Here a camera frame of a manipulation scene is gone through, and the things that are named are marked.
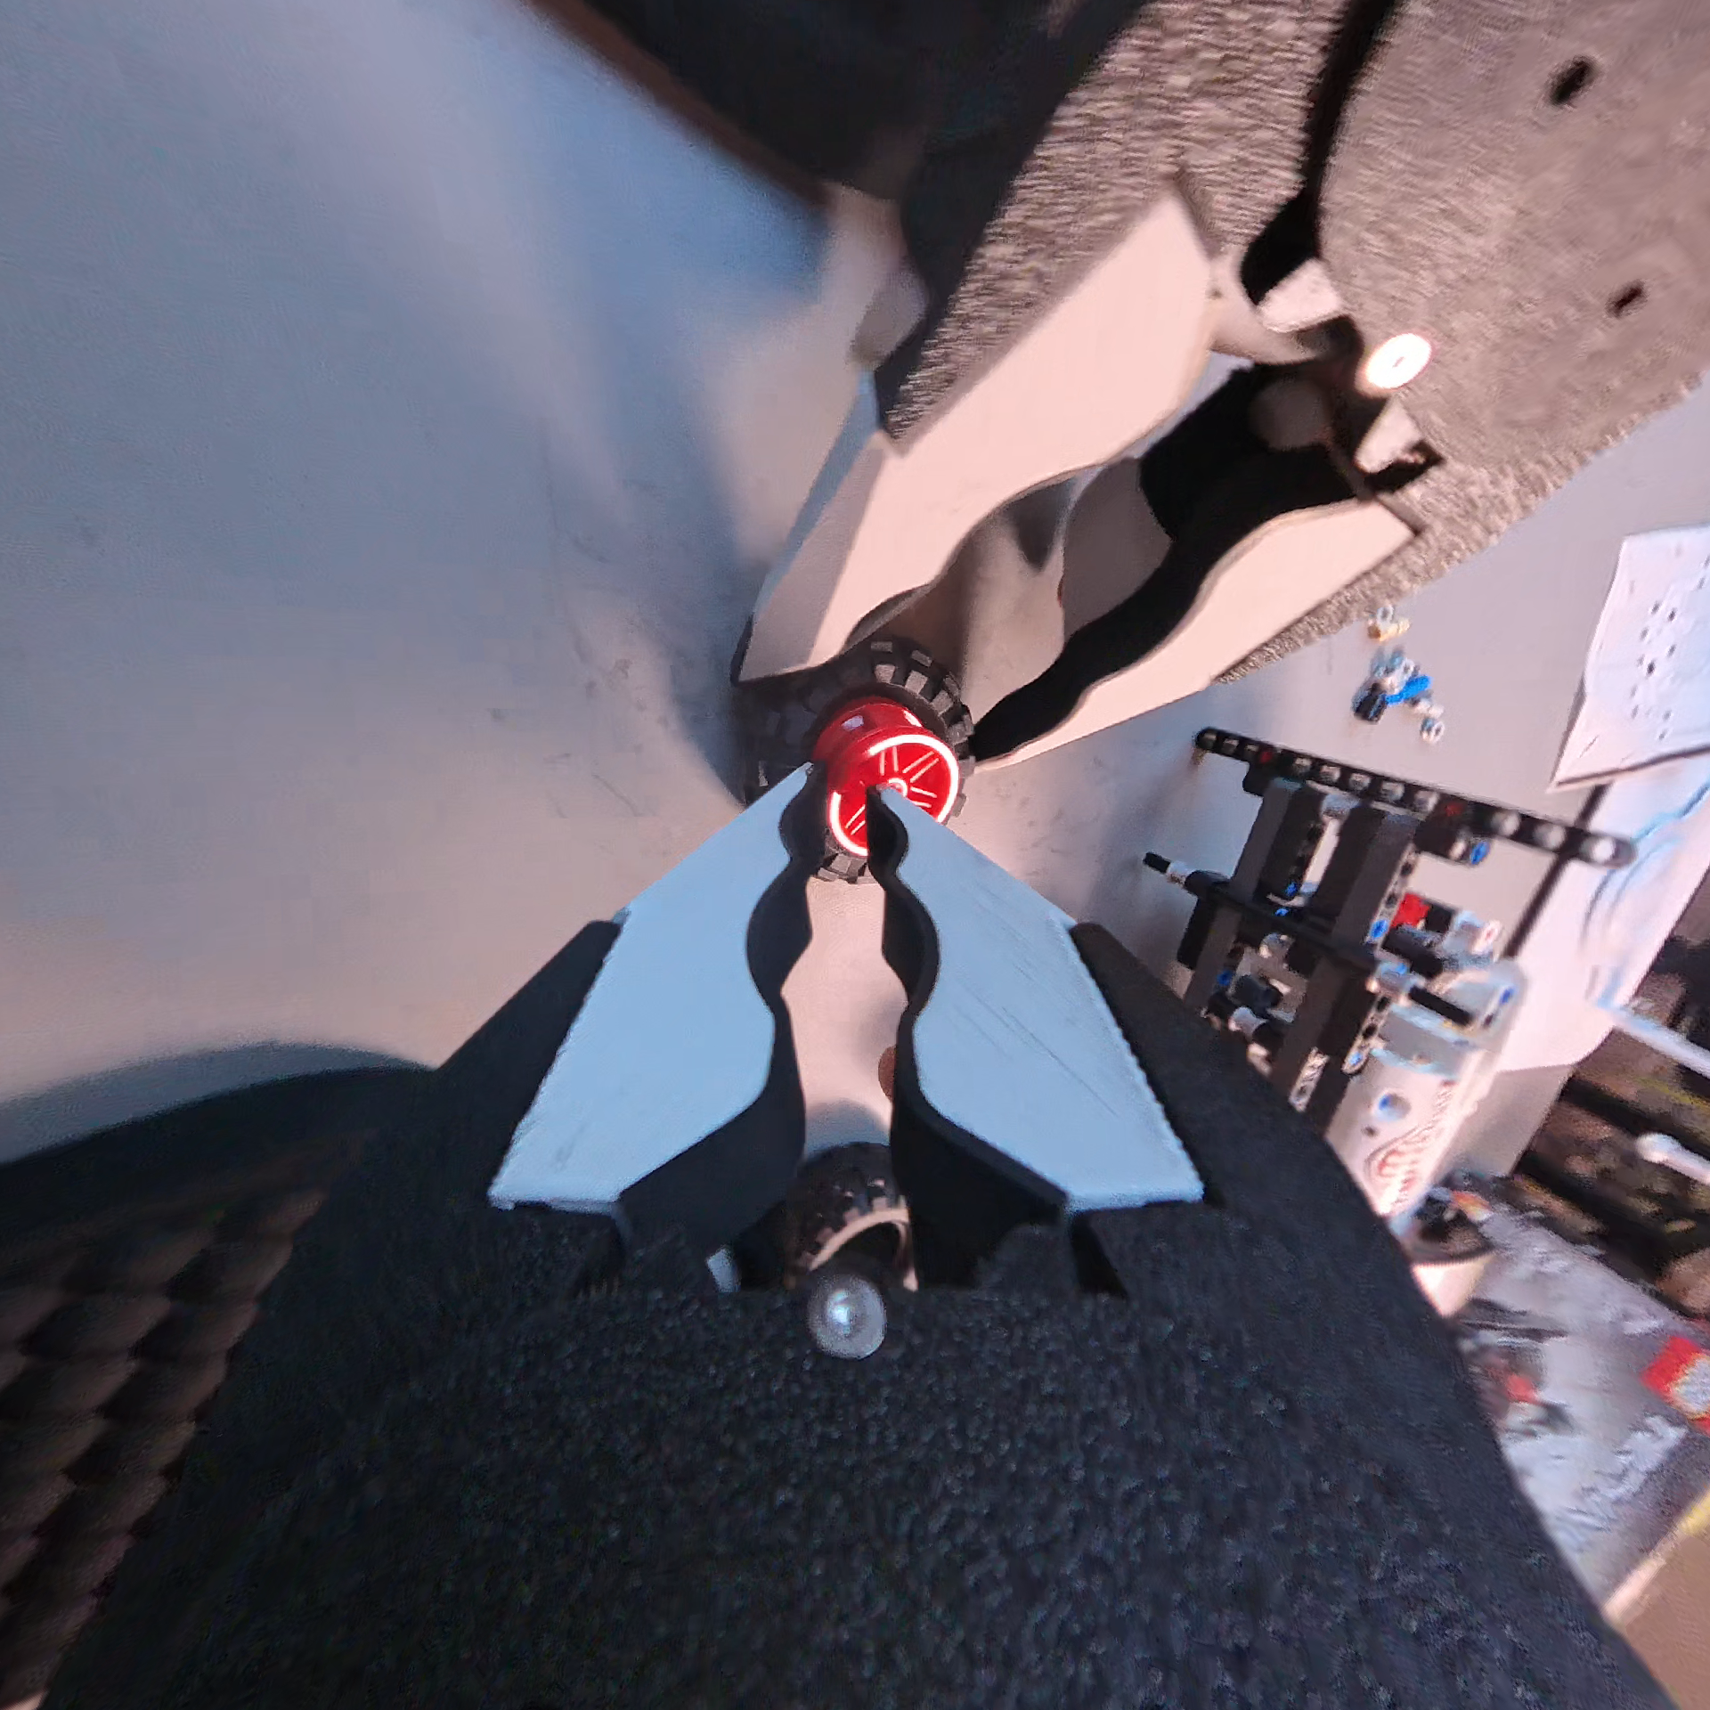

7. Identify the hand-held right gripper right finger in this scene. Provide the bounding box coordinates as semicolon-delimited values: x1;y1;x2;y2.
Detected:
866;781;1211;1220

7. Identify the black honeycomb pad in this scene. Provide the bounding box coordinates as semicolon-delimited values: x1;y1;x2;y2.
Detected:
0;1073;441;1710

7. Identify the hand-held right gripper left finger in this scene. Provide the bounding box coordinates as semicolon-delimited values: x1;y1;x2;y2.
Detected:
492;767;816;1229

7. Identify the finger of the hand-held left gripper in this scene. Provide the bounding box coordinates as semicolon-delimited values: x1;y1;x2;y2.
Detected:
740;190;1249;681
971;491;1415;758

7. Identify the black toy tire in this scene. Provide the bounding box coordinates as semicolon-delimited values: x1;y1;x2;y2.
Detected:
786;1144;917;1288
740;638;985;883

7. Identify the cluster of small toy pins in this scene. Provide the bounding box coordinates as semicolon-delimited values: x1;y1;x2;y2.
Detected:
1347;600;1457;742

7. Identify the white sticker sheet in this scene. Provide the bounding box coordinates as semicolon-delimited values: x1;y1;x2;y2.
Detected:
1550;525;1710;791

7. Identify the toy truck set box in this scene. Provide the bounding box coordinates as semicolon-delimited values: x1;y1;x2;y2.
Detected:
1457;1202;1710;1617

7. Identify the white toy brick truck model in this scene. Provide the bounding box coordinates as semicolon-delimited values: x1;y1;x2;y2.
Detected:
1141;721;1640;1266

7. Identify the red toy wheel hub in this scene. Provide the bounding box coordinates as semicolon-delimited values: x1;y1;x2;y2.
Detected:
810;696;967;875

